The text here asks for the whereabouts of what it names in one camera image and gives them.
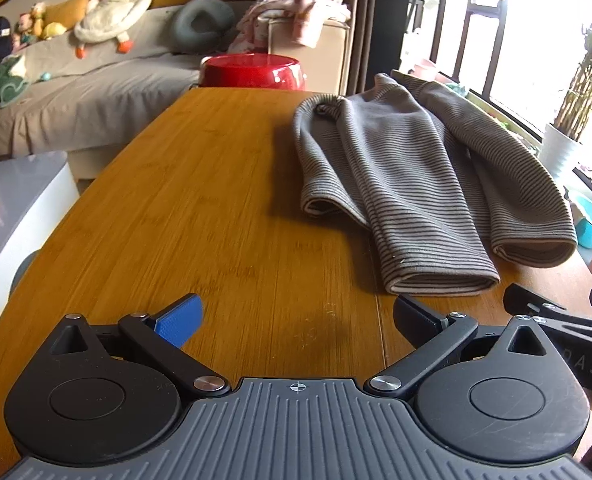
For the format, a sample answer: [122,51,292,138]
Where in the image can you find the red glossy round bowl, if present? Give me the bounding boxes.
[199,53,309,92]

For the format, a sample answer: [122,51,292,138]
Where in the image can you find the grey topped white table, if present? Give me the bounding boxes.
[0,150,81,361]

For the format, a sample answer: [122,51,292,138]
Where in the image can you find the tall plant in white pot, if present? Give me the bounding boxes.
[538,0,592,181]

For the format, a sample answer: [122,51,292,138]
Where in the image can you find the long window curtain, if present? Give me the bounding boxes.
[343,0,414,96]

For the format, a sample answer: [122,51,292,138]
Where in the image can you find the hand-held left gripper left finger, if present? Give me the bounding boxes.
[50,293,231,398]

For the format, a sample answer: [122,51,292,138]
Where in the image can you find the pink patterned clothes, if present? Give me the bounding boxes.
[233,0,351,56]

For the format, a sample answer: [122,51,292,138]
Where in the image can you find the grey striped sweater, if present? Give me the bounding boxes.
[292,71,578,296]

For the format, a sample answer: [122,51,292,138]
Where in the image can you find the white upright floor washer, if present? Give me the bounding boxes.
[401,0,441,61]

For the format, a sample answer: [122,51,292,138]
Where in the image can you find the grey rounded chair back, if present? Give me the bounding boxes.
[10,250,39,297]

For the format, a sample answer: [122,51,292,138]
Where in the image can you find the teal plastic basin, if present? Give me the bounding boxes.
[573,195,592,250]

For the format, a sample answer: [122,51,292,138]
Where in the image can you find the white goose plush toy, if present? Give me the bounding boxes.
[73,0,157,58]

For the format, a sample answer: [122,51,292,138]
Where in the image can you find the grey neck pillow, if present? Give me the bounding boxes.
[170,0,237,53]

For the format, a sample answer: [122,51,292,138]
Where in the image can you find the pink plastic basin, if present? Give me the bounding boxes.
[410,57,439,82]

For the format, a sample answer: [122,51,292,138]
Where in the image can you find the green dinosaur plush toy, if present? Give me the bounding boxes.
[0,54,29,108]

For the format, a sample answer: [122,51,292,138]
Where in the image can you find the grey covered sofa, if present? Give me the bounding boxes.
[0,0,354,181]

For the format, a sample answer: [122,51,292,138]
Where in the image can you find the pink plush doll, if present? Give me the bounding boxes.
[13,12,34,48]

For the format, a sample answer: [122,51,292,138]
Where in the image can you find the orange yellow pillow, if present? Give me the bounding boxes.
[43,0,94,28]

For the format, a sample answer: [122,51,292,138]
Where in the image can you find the black window frame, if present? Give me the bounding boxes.
[401,0,592,201]

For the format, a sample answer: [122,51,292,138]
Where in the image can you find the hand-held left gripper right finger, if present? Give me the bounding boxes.
[368,294,559,401]

